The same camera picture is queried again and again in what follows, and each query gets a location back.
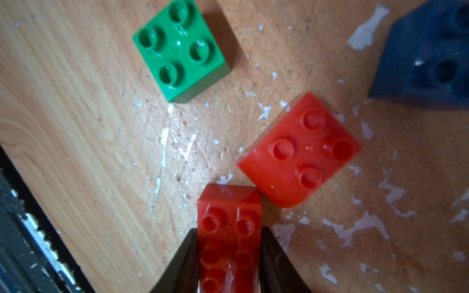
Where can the blue lego brick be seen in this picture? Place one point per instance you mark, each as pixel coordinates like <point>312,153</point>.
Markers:
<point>425,62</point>

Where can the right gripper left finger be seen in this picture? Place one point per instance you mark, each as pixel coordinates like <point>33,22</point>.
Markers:
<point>182,273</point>

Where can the red square lego brick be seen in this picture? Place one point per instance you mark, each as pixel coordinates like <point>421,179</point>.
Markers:
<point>301,149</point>

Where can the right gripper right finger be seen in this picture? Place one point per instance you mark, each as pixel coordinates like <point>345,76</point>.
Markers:
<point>277,273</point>

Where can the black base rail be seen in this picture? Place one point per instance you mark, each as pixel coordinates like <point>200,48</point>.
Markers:
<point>34,259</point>

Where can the long red lego brick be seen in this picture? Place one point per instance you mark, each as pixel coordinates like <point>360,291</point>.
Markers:
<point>229,236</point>

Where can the green lego brick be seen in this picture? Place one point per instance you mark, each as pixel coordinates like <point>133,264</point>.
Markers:
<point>181,52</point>

